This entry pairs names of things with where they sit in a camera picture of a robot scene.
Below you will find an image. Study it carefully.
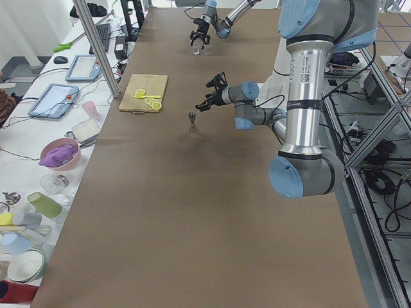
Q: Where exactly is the near teach pendant tablet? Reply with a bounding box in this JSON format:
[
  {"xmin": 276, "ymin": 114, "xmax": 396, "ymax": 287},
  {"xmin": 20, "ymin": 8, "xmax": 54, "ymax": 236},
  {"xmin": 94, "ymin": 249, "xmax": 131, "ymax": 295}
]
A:
[{"xmin": 28, "ymin": 83, "xmax": 80, "ymax": 119}]

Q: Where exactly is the green plastic cup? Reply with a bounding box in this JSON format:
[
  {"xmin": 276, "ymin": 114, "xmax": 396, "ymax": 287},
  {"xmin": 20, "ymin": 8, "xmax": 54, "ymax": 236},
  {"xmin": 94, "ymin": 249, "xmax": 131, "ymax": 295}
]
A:
[{"xmin": 27, "ymin": 192, "xmax": 62, "ymax": 219}]

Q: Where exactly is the light blue plastic cup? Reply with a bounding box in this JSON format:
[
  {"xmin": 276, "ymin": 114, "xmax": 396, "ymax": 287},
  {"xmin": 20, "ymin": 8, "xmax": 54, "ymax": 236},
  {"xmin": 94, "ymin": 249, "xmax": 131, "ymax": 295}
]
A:
[{"xmin": 1, "ymin": 233, "xmax": 31, "ymax": 256}]

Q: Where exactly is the far teach pendant tablet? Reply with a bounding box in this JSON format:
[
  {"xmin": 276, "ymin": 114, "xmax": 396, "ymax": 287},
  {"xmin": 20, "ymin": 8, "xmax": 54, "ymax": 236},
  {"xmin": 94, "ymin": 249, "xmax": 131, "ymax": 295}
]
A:
[{"xmin": 65, "ymin": 55, "xmax": 101, "ymax": 82}]

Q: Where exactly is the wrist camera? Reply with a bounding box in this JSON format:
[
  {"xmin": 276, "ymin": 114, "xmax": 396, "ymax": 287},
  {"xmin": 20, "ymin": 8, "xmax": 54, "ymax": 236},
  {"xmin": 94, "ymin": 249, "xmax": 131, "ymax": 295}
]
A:
[{"xmin": 206, "ymin": 72, "xmax": 228, "ymax": 90}]

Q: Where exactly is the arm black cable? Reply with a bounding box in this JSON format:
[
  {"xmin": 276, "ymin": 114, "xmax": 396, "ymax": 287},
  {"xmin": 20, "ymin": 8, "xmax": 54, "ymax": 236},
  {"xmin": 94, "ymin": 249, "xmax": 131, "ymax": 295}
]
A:
[
  {"xmin": 253, "ymin": 94, "xmax": 288, "ymax": 142},
  {"xmin": 184, "ymin": 4, "xmax": 206, "ymax": 25}
]

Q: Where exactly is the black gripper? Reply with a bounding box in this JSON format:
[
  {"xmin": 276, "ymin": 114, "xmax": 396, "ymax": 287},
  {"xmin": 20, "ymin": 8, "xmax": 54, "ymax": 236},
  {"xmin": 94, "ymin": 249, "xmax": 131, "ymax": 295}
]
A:
[
  {"xmin": 195, "ymin": 90, "xmax": 230, "ymax": 112},
  {"xmin": 189, "ymin": 18, "xmax": 211, "ymax": 50}
]

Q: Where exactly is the bamboo cutting board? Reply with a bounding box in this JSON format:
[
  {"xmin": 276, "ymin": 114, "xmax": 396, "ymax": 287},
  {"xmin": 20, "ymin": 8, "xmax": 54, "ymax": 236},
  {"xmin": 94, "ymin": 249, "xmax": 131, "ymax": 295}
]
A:
[{"xmin": 118, "ymin": 74, "xmax": 168, "ymax": 113}]

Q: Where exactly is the aluminium frame rail structure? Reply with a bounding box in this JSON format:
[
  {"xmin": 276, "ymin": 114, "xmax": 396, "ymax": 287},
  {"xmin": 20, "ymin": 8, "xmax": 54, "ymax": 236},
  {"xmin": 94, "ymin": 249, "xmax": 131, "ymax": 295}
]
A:
[{"xmin": 308, "ymin": 19, "xmax": 411, "ymax": 308}]

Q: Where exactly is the teach pendant tablet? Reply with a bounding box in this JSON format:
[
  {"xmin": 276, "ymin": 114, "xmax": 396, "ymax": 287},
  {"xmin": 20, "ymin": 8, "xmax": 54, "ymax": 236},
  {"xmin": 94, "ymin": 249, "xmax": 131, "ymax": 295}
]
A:
[
  {"xmin": 28, "ymin": 83, "xmax": 80, "ymax": 119},
  {"xmin": 65, "ymin": 55, "xmax": 101, "ymax": 82}
]

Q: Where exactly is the steel jigger measuring cup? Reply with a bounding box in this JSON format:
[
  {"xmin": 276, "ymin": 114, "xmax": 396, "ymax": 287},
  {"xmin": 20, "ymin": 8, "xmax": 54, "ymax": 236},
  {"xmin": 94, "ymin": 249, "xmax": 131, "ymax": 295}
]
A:
[{"xmin": 188, "ymin": 112, "xmax": 197, "ymax": 133}]

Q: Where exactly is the red cup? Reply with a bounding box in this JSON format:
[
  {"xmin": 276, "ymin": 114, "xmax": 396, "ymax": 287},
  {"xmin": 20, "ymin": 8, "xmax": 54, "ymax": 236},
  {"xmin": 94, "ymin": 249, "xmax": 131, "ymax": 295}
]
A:
[{"xmin": 1, "ymin": 280, "xmax": 39, "ymax": 304}]

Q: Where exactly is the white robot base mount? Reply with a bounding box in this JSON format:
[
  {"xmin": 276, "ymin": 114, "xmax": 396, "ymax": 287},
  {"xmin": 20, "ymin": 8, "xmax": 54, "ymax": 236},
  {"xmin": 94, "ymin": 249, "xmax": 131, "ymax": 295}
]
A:
[{"xmin": 256, "ymin": 38, "xmax": 291, "ymax": 108}]

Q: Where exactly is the aluminium frame post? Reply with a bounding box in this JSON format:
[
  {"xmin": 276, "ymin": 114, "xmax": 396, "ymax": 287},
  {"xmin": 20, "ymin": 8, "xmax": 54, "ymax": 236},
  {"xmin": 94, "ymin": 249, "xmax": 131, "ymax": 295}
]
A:
[{"xmin": 73, "ymin": 0, "xmax": 120, "ymax": 98}]

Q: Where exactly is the purple cloth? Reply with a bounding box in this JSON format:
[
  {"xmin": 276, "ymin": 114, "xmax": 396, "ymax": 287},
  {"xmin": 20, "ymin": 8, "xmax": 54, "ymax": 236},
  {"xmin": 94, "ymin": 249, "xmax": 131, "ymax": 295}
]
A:
[{"xmin": 39, "ymin": 144, "xmax": 76, "ymax": 167}]

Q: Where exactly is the lemon slice pair top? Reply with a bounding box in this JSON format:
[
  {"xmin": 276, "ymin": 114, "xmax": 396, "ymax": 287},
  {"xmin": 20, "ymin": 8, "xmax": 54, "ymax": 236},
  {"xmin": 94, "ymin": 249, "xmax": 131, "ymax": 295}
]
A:
[{"xmin": 135, "ymin": 89, "xmax": 146, "ymax": 96}]

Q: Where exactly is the pink bowl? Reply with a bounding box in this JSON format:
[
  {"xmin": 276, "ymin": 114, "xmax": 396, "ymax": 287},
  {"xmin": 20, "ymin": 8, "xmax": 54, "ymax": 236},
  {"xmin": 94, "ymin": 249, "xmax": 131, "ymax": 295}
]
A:
[{"xmin": 40, "ymin": 137, "xmax": 81, "ymax": 171}]

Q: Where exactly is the black box on floor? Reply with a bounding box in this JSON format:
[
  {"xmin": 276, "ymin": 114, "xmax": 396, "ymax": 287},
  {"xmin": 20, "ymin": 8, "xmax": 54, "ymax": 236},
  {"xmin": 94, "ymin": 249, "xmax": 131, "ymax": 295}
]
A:
[{"xmin": 363, "ymin": 73, "xmax": 386, "ymax": 105}]

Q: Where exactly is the wine glass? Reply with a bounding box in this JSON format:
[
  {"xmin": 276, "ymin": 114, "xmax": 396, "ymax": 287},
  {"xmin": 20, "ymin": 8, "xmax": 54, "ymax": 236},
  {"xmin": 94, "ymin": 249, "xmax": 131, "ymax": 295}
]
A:
[{"xmin": 40, "ymin": 174, "xmax": 74, "ymax": 207}]

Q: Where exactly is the wooden rolling pin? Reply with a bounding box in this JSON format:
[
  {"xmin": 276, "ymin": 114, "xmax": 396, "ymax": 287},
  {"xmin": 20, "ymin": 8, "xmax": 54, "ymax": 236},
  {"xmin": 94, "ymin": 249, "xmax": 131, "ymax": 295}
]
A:
[{"xmin": 0, "ymin": 226, "xmax": 28, "ymax": 234}]

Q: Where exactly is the black power adapter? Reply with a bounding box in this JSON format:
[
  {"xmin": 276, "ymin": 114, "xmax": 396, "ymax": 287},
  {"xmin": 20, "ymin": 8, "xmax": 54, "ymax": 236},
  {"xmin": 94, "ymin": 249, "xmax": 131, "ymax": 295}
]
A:
[{"xmin": 114, "ymin": 35, "xmax": 128, "ymax": 60}]

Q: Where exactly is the white green bowl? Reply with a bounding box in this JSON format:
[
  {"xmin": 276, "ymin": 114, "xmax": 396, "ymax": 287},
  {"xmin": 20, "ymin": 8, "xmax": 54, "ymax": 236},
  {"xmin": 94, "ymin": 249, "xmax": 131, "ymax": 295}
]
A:
[{"xmin": 7, "ymin": 249, "xmax": 46, "ymax": 282}]

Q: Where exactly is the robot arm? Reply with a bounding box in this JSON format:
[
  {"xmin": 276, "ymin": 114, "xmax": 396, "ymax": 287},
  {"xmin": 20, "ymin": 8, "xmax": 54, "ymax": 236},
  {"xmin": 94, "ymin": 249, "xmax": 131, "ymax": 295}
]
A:
[
  {"xmin": 197, "ymin": 1, "xmax": 379, "ymax": 198},
  {"xmin": 189, "ymin": 1, "xmax": 258, "ymax": 54}
]

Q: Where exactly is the green handled tool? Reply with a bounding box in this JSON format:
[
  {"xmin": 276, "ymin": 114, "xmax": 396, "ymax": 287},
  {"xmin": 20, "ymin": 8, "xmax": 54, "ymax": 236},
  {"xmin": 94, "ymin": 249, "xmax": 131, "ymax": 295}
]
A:
[{"xmin": 53, "ymin": 32, "xmax": 86, "ymax": 53}]

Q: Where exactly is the yellow plastic cup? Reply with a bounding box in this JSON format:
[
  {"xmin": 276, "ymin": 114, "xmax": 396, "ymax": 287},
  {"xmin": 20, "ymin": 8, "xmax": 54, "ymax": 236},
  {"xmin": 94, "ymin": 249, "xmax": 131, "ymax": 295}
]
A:
[{"xmin": 0, "ymin": 212, "xmax": 13, "ymax": 227}]

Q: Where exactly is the grey plastic cup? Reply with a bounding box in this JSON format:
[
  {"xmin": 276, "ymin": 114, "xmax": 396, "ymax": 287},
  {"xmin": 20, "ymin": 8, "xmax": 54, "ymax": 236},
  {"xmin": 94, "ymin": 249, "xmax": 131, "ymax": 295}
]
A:
[{"xmin": 13, "ymin": 211, "xmax": 42, "ymax": 229}]

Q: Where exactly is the kitchen scale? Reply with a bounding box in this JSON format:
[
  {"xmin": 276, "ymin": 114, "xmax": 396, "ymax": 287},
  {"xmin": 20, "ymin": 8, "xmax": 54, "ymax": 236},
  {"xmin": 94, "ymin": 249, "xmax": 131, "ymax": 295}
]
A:
[{"xmin": 65, "ymin": 119, "xmax": 101, "ymax": 144}]

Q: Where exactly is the black computer mouse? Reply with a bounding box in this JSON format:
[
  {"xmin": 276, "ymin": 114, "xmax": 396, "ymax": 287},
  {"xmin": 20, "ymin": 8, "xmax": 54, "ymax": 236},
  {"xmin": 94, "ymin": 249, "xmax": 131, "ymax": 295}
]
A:
[{"xmin": 53, "ymin": 56, "xmax": 68, "ymax": 64}]

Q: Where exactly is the pink plastic cup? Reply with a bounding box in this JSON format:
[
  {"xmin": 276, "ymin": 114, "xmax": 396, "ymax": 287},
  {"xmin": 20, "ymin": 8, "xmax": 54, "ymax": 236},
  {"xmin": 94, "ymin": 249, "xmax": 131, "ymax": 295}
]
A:
[{"xmin": 82, "ymin": 101, "xmax": 99, "ymax": 119}]

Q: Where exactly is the black keyboard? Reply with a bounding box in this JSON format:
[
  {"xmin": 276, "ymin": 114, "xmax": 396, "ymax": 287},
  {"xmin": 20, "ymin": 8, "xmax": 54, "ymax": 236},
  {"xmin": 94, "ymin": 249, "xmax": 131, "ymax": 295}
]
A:
[{"xmin": 96, "ymin": 23, "xmax": 111, "ymax": 53}]

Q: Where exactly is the clear glass pitcher cup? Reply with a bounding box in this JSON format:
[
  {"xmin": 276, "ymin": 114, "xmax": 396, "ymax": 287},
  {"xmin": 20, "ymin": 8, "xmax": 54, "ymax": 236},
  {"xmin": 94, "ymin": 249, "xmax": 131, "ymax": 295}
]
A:
[{"xmin": 192, "ymin": 45, "xmax": 201, "ymax": 55}]

